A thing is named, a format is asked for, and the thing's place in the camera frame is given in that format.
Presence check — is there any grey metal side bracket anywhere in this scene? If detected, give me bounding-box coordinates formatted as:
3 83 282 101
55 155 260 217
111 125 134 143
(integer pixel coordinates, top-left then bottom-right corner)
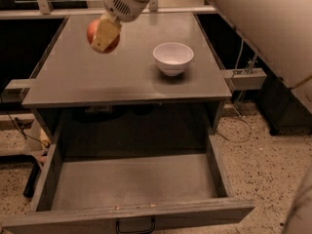
221 68 267 92

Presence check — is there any grey cabinet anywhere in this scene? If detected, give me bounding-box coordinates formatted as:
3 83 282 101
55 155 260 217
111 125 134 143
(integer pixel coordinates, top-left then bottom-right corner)
22 13 230 157

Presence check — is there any red apple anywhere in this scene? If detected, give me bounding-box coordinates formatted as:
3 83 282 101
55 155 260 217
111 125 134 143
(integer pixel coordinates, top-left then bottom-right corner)
87 19 120 54

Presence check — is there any black cable on floor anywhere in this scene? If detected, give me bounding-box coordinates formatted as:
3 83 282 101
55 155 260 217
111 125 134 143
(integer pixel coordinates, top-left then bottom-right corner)
0 95 50 148

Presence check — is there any white power cable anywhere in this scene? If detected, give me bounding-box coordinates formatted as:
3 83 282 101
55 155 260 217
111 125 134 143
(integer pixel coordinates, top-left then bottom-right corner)
216 39 254 144

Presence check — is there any grey open top drawer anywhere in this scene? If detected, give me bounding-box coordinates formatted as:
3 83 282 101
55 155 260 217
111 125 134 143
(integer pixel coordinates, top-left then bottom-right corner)
3 136 254 234

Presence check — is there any white ceramic bowl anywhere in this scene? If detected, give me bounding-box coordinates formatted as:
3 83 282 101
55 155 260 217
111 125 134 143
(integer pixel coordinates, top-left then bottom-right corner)
153 42 194 77

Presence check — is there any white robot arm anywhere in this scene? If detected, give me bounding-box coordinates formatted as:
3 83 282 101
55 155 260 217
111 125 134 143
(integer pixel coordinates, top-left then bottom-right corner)
103 0 312 234

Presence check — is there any black drawer handle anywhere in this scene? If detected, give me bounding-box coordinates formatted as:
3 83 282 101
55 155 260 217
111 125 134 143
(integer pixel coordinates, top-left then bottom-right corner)
115 218 156 234

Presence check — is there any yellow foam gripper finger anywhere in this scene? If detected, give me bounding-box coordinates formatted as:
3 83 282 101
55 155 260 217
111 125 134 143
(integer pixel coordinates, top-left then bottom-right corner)
91 17 122 53

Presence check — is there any black bar on floor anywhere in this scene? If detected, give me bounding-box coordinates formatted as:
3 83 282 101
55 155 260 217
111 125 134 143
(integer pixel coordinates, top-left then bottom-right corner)
23 163 40 198

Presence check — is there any thin metal rod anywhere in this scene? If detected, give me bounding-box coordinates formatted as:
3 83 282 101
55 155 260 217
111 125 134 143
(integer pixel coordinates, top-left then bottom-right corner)
232 55 257 104

